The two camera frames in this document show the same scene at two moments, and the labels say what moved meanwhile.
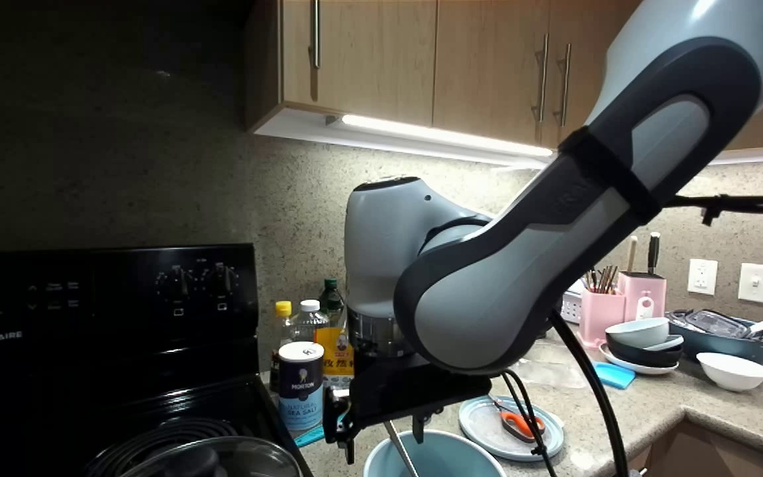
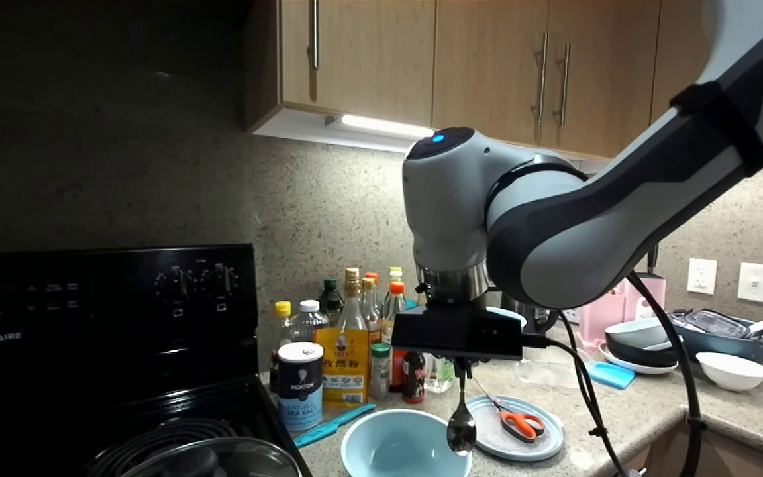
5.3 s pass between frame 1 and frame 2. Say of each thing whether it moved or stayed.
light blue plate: stayed
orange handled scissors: stayed
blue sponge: stayed
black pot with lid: stayed
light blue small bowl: moved
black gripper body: moved
